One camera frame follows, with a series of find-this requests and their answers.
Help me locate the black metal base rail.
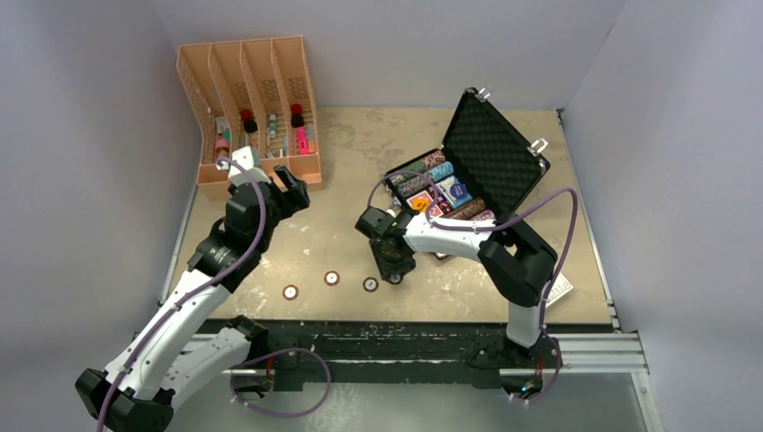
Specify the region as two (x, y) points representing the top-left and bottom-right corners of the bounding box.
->
(234, 319), (562, 399)

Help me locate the red playing card deck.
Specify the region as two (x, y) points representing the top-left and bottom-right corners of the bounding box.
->
(406, 190), (444, 217)

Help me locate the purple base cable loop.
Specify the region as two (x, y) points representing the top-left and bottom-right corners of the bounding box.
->
(229, 346), (332, 419)

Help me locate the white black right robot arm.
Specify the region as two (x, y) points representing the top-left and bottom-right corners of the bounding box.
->
(355, 206), (558, 366)

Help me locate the white playing card box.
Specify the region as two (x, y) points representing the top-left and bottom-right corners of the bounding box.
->
(546, 274), (574, 307)

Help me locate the red black marker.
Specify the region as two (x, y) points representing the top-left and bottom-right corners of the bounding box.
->
(239, 109), (258, 134)
(290, 103), (305, 129)

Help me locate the pink highlighter marker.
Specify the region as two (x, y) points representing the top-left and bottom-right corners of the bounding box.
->
(294, 126), (310, 155)

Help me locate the peach plastic desk organizer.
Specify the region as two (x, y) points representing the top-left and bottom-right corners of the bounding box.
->
(176, 36), (324, 201)

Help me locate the red white poker chip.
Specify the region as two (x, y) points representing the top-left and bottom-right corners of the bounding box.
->
(323, 271), (340, 286)
(282, 284), (300, 301)

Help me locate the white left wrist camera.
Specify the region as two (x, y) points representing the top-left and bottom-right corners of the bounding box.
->
(215, 146), (270, 186)

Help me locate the blue playing card deck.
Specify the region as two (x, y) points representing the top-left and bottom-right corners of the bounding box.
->
(435, 175), (473, 209)

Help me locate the black aluminium poker case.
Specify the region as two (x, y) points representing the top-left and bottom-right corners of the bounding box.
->
(384, 88), (550, 228)

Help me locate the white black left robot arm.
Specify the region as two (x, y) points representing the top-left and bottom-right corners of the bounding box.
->
(76, 165), (310, 431)

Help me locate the orange dealer button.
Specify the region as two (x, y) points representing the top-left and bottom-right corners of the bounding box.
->
(411, 198), (431, 212)

